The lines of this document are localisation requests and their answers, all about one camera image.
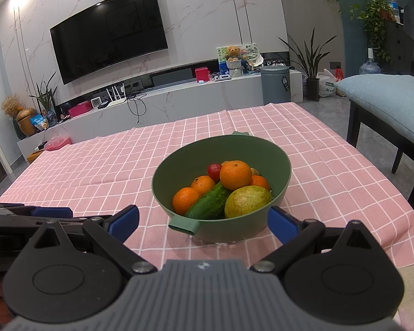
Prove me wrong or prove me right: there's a grey marble tv console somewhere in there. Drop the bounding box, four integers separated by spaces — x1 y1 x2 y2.
17 71 302 161

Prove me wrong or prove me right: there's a gold vase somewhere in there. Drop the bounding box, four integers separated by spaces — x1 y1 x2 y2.
17 108 38 137

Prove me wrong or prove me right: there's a black curved television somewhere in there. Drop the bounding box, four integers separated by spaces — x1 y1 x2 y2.
50 0 169 85

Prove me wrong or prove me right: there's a small green potted plant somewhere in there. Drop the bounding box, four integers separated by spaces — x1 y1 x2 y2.
29 72 58 117

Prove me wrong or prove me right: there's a white router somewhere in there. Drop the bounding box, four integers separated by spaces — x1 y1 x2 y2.
106 83 128 106

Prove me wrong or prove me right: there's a blue snack bag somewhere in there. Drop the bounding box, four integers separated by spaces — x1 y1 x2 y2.
31 114 49 131

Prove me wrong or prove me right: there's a green colander bowl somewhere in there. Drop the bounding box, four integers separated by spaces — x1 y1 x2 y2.
151 130 293 244

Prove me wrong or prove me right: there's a grey trash bin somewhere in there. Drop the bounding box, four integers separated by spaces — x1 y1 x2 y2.
260 65 291 105

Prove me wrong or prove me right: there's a beige cloth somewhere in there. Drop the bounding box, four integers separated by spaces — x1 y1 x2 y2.
383 258 414 331

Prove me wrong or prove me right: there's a yellow-green mango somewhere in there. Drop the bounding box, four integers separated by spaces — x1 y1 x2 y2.
224 185 273 219

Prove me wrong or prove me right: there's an orange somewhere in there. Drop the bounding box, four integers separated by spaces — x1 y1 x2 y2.
219 160 252 191
250 175 270 191
172 187 200 215
191 175 216 196

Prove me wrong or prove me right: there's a clear water jug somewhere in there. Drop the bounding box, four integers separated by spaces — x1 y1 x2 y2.
359 49 382 75

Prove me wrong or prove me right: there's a black cable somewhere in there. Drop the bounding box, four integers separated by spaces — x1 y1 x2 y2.
126 93 147 123

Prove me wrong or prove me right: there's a dark cabinet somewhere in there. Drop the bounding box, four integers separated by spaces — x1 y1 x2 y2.
386 5 414 76

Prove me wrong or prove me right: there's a dark wooden chair frame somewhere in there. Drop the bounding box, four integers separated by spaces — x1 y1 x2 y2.
347 98 414 211

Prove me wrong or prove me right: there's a potted snake plant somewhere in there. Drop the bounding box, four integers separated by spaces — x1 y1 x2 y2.
279 28 338 102

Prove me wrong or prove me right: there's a light blue chair cushion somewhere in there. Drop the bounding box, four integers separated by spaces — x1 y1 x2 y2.
335 75 414 143

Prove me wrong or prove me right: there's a dried flower bunch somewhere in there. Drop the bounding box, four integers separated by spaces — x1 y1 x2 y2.
1 95 22 118

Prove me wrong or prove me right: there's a pink plastic container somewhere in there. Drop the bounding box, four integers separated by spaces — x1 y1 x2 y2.
44 136 71 151

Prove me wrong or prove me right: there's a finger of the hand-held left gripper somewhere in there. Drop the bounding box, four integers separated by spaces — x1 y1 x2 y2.
0 217 87 235
0 203 73 218

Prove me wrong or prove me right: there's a pink flat box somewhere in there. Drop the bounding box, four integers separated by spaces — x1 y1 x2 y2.
68 101 92 118

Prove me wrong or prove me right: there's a green cucumber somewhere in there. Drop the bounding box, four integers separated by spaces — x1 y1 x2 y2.
184 181 232 220

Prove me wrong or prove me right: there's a potted pothos plant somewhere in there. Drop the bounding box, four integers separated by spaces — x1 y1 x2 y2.
357 0 396 63

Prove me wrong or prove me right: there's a pink checkered tablecloth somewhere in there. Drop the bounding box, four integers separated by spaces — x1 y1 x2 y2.
0 103 414 273

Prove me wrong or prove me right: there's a landscape picture board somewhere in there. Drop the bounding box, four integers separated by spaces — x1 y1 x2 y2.
217 43 263 76

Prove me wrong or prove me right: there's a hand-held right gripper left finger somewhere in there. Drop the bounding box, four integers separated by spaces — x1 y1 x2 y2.
28 205 157 274

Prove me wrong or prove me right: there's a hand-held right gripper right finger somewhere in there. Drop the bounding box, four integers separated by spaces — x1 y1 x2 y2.
250 206 375 273

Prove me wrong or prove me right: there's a white plastic bag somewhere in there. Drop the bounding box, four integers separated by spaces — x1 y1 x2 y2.
316 69 342 98

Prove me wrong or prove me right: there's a clear plastic bottle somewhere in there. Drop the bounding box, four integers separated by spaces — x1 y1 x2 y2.
386 0 401 23

